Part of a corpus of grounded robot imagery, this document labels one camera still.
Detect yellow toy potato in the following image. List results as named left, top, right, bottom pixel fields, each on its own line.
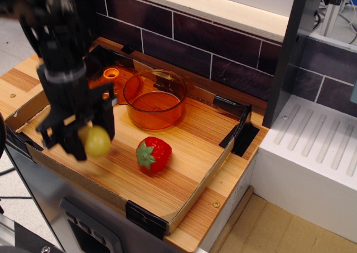
left=78, top=125, right=111, bottom=157

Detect orange transparent pot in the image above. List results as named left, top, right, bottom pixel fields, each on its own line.
left=117, top=69, right=195, bottom=130

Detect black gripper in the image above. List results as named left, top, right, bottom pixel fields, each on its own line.
left=36, top=62, right=116, bottom=161

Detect dark grey vertical post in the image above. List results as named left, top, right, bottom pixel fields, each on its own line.
left=263, top=0, right=321, bottom=128

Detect cardboard fence with black tape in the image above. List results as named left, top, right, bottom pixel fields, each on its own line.
left=1, top=55, right=266, bottom=251

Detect red toy strawberry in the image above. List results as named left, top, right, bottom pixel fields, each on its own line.
left=136, top=137, right=172, bottom=173

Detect orange transparent pot lid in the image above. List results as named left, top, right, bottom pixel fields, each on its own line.
left=88, top=66, right=143, bottom=105

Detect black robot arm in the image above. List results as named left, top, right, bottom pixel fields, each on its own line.
left=14, top=0, right=118, bottom=160

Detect grey toy oven front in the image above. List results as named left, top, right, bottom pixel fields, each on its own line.
left=6, top=145, right=176, bottom=252

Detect white toy sink drainboard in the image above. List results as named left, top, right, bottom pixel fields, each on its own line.
left=251, top=96, right=356, bottom=242

